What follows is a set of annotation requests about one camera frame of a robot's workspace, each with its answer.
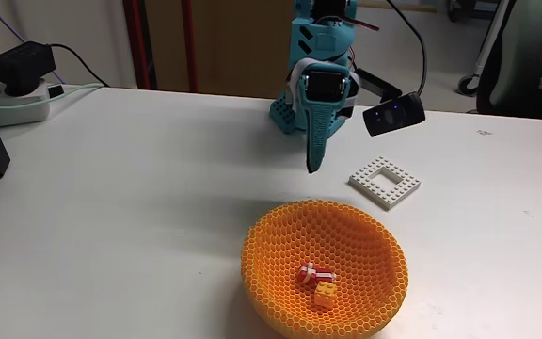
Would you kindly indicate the wooden cabinet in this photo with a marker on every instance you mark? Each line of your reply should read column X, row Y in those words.
column 238, row 47

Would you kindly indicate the white power strip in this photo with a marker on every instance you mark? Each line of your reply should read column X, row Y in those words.
column 17, row 110

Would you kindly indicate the black power adapter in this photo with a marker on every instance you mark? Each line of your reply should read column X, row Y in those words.
column 22, row 66

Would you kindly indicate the black camera box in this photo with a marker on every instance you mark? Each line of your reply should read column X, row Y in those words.
column 393, row 115

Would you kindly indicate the white stand leg with wheel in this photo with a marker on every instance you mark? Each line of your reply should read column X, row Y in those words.
column 489, row 42

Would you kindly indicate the orange honeycomb bowl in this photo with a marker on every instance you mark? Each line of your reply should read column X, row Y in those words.
column 275, row 254

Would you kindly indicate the white square brick frame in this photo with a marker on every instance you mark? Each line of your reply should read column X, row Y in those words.
column 365, row 176

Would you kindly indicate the yellow small brick cube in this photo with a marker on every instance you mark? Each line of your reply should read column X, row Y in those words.
column 325, row 295

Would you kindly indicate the dark office chair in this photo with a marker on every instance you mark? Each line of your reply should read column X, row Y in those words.
column 515, row 56

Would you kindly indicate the red metal post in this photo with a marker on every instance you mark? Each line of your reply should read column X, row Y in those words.
column 134, row 42

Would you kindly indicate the red and white small cube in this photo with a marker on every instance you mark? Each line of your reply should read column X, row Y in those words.
column 306, row 274
column 326, row 275

